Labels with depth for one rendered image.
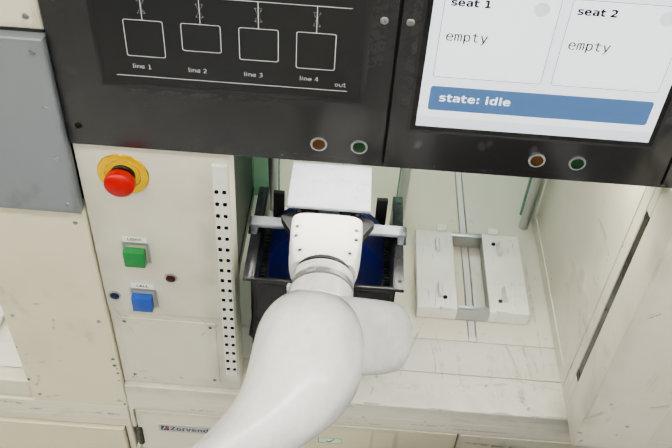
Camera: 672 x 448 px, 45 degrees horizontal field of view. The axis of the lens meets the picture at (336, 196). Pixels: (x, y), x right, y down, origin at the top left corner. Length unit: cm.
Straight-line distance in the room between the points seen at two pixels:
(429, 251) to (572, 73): 75
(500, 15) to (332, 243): 39
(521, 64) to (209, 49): 35
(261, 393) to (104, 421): 99
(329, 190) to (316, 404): 61
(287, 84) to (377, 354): 33
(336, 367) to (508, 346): 95
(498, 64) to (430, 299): 70
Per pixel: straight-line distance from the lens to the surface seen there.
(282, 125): 98
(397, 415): 145
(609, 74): 96
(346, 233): 110
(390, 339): 91
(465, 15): 89
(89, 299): 129
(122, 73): 98
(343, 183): 118
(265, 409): 59
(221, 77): 95
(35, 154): 109
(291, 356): 60
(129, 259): 118
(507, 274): 161
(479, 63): 93
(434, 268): 159
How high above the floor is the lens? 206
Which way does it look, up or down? 43 degrees down
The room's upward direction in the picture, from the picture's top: 4 degrees clockwise
